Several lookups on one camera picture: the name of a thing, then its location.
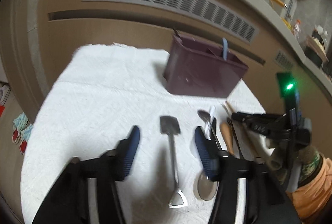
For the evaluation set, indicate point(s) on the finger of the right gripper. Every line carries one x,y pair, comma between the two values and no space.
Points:
264,124

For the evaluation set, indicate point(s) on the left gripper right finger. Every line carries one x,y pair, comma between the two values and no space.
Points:
247,192

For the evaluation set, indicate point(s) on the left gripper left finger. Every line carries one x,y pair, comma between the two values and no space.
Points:
67,199

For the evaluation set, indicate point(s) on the wooden chopstick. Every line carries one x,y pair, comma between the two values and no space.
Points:
244,134

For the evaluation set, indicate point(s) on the steel spoon black handle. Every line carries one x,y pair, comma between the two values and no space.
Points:
207,188

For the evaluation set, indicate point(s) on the wooden spoon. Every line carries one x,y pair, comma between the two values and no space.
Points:
227,137

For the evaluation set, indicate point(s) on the white plastic spoon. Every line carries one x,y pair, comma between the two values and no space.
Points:
206,128

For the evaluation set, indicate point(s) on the blue plastic spoon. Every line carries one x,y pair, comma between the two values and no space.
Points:
225,49

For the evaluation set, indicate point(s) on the small metal spatula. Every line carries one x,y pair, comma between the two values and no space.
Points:
169,125

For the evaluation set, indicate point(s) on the small steel smiley spoon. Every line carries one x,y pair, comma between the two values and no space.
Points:
230,123

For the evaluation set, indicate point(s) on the steel spoon loop handle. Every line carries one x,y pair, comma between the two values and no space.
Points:
205,116

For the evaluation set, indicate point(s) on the gloved right hand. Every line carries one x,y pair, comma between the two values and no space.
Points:
309,158

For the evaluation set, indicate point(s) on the small grey vent grille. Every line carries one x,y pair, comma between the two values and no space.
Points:
282,60

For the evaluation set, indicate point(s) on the black pot with food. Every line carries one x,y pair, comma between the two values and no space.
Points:
315,46

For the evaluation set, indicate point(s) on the blue patterned slippers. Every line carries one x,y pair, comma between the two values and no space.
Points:
22,129

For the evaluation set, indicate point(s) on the purple plastic utensil holder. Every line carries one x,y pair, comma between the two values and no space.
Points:
196,68

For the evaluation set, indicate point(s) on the snack jar orange lid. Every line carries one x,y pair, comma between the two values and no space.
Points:
296,29

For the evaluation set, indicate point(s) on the white textured table cloth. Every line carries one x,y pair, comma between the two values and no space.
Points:
102,93

